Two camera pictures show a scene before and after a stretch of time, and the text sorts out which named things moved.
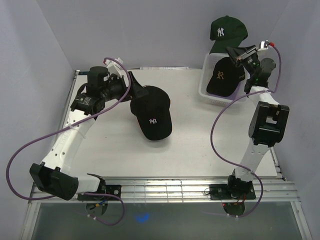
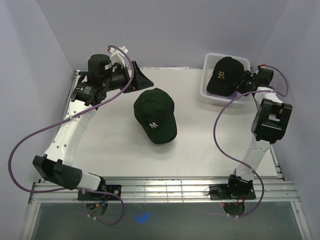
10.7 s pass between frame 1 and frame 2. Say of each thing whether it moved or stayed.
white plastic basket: stayed
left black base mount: stayed
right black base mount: stayed
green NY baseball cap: moved
